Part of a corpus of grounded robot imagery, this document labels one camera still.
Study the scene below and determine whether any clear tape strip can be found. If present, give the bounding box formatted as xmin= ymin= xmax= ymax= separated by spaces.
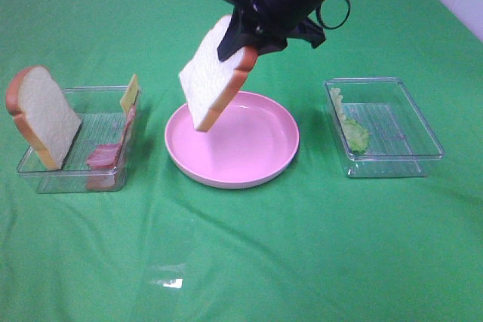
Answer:
xmin=143 ymin=216 xmax=195 ymax=291

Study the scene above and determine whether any bread slice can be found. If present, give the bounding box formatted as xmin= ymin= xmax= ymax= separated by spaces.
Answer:
xmin=179 ymin=15 xmax=258 ymax=132
xmin=5 ymin=66 xmax=82 ymax=170

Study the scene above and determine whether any pink round plate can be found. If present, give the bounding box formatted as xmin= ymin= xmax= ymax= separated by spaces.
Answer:
xmin=165 ymin=91 xmax=300 ymax=189

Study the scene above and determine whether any left clear plastic tray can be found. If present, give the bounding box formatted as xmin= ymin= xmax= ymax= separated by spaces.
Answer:
xmin=17 ymin=85 xmax=134 ymax=194

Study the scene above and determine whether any green lettuce leaf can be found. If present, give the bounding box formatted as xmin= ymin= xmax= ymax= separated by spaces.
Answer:
xmin=330 ymin=87 xmax=369 ymax=153

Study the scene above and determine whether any right clear plastic tray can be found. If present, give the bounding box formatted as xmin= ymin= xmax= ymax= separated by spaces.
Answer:
xmin=324 ymin=77 xmax=445 ymax=178

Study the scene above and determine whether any bacon strip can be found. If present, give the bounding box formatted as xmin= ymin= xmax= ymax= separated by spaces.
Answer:
xmin=85 ymin=143 xmax=120 ymax=170
xmin=119 ymin=104 xmax=137 ymax=148

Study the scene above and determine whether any yellow cheese slice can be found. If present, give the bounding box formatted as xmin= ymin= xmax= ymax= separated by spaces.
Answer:
xmin=119 ymin=74 xmax=139 ymax=115

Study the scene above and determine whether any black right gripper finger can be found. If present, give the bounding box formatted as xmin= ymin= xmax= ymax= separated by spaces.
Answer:
xmin=217 ymin=6 xmax=257 ymax=61
xmin=257 ymin=33 xmax=287 ymax=55

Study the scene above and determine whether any clear plastic tray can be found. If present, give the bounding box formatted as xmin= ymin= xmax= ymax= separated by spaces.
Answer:
xmin=324 ymin=77 xmax=445 ymax=178
xmin=17 ymin=85 xmax=134 ymax=194

